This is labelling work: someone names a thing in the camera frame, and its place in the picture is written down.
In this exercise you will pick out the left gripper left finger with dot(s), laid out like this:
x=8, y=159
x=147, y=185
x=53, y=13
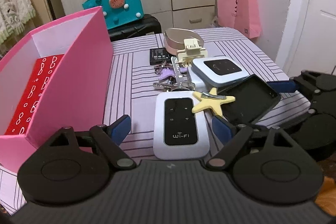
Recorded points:
x=118, y=130

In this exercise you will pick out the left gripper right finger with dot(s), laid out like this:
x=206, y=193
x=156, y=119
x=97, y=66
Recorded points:
x=223, y=129

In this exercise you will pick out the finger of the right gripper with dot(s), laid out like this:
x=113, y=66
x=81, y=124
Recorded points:
x=288, y=86

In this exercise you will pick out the white wifi router black screen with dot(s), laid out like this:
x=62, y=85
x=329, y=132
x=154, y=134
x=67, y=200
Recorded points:
x=179, y=134

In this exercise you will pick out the black phone battery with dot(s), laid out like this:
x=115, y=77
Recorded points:
x=159, y=56

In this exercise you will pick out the rose gold metal tin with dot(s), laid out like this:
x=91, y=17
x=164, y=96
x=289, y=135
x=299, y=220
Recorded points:
x=174, y=39

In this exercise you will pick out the yellow star ornament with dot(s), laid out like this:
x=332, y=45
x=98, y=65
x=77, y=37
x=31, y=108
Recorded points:
x=211, y=100

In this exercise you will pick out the black flat case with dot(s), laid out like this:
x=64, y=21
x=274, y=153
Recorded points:
x=254, y=98

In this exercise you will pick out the white door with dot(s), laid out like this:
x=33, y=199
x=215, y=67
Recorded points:
x=315, y=49

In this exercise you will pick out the striped white tablecloth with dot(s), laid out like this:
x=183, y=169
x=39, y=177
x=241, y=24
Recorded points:
x=131, y=92

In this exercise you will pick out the white power adapter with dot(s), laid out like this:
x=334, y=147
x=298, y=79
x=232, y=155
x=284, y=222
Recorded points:
x=200, y=85

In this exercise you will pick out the pink storage box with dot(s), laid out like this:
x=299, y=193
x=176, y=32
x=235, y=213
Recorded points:
x=75, y=93

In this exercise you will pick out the light blue pocket router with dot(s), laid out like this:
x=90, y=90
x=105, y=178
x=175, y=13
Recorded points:
x=218, y=71

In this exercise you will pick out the silver key bunch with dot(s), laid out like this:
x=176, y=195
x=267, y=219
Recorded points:
x=178, y=83

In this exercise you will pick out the purple key fob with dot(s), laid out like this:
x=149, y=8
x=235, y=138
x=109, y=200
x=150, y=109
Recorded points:
x=166, y=73

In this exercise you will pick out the cream plastic clip connector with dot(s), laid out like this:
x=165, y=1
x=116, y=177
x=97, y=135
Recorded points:
x=194, y=49

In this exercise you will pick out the pink shopping bag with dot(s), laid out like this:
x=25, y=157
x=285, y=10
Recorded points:
x=242, y=15

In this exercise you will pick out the red patterned box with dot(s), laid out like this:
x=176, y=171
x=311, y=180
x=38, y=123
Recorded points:
x=41, y=73

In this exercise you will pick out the black suitcase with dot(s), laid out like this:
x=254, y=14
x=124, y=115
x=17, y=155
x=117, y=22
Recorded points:
x=147, y=25

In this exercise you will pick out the teal felt handbag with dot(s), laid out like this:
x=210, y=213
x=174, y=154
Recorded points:
x=117, y=12

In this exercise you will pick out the cream knitted cardigan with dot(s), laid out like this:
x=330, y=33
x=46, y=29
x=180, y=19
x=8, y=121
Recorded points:
x=14, y=15

